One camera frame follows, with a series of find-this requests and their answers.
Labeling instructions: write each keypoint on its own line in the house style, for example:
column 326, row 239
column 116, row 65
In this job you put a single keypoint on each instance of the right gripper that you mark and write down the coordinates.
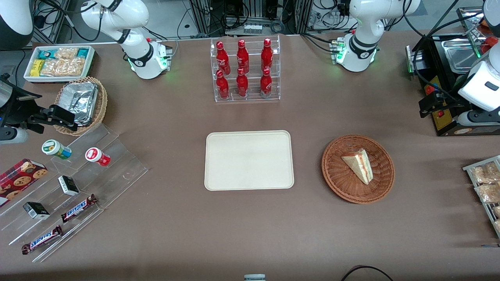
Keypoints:
column 20, row 110

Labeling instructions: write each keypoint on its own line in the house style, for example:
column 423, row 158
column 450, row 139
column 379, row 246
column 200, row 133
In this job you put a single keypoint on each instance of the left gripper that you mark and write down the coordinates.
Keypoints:
column 448, row 101

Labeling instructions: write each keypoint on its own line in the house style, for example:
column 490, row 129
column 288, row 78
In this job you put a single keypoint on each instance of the triangular sandwich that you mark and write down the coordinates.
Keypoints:
column 359, row 166

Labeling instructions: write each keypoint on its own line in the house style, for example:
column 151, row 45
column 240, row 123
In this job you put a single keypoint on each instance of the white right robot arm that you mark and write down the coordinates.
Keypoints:
column 141, row 54

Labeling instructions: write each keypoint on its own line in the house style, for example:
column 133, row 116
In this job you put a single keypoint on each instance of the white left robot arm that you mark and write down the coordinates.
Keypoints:
column 357, row 47

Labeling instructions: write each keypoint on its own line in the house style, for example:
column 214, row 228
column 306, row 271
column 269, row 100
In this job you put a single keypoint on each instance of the small tan wicker basket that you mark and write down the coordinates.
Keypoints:
column 100, row 105

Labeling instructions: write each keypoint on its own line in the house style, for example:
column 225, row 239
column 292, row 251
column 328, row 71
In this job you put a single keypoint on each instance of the tray of packaged cookies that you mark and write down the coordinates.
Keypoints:
column 474, row 171

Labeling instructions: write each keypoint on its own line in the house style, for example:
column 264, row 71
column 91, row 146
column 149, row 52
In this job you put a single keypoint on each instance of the large round brown wicker basket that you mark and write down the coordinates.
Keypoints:
column 343, row 183

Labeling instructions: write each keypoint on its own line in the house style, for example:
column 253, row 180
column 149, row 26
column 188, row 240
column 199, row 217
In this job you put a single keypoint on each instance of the beige rectangular serving tray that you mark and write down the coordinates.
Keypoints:
column 249, row 160

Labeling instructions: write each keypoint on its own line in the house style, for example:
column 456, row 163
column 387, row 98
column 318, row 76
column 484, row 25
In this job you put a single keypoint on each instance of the black food warmer machine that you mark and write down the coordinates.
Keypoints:
column 441, row 121

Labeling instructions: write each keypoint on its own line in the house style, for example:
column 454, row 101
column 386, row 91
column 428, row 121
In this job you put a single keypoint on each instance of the aluminium foil container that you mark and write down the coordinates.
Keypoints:
column 80, row 101

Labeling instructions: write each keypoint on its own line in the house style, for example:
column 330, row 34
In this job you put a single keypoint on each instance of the green lidded cup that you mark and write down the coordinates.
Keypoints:
column 54, row 148

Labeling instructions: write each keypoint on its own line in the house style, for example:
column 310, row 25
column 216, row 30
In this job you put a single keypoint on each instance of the red lidded cup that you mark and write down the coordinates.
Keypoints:
column 97, row 156

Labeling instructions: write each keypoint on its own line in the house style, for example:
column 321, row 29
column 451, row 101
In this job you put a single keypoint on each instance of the steel warmer pan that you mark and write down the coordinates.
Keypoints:
column 461, row 54

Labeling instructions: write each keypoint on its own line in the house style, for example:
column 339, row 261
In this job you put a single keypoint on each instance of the clear rice cracker bag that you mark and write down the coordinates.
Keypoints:
column 62, row 64

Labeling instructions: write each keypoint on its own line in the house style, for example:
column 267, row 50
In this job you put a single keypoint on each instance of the yellow snack packet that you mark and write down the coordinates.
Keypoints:
column 37, row 67

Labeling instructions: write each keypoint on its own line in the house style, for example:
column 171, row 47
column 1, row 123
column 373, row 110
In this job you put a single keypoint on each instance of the white rectangular snack bin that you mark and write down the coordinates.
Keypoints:
column 90, row 62

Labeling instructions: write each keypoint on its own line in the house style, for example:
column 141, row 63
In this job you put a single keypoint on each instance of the small black box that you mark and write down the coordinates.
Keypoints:
column 68, row 185
column 36, row 210

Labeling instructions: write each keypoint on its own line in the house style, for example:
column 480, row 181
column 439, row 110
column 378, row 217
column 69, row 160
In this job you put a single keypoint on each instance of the teal snack packet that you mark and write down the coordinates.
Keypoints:
column 46, row 53

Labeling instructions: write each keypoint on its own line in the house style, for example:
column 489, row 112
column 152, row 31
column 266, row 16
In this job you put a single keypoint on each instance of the red plaid cookie box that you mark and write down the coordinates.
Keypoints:
column 19, row 179

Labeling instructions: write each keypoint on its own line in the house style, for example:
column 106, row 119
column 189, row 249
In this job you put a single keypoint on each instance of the clear acrylic stepped display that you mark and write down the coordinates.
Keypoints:
column 117, row 168

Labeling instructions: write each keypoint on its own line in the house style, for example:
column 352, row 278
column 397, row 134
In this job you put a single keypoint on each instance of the red sausage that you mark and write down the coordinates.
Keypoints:
column 490, row 45
column 483, row 22

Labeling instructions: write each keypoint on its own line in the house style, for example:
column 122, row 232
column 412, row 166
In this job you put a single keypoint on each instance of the clear bag of pastry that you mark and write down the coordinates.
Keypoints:
column 486, row 172
column 488, row 193

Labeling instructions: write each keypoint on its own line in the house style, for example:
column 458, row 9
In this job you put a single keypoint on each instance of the snickers chocolate bar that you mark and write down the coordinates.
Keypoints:
column 78, row 208
column 42, row 239

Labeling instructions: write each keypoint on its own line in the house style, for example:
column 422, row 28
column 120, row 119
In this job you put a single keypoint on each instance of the red cola bottle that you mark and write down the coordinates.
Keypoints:
column 242, row 56
column 266, row 83
column 222, row 58
column 266, row 55
column 222, row 86
column 242, row 84

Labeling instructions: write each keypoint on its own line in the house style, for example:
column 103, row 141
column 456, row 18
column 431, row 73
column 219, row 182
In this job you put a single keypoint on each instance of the clear acrylic bottle rack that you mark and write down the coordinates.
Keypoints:
column 254, row 97

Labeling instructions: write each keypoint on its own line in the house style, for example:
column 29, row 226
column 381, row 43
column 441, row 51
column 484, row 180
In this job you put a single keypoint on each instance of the white power strip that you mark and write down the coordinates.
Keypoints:
column 252, row 28

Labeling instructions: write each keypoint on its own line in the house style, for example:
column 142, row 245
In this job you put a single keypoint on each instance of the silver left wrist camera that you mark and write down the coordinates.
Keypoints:
column 478, row 118

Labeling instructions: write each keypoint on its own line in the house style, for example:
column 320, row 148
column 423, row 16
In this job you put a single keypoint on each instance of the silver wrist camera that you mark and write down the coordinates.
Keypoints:
column 478, row 118
column 13, row 136

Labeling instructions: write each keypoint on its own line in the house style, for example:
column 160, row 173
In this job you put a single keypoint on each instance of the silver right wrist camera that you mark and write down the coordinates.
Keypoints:
column 13, row 136

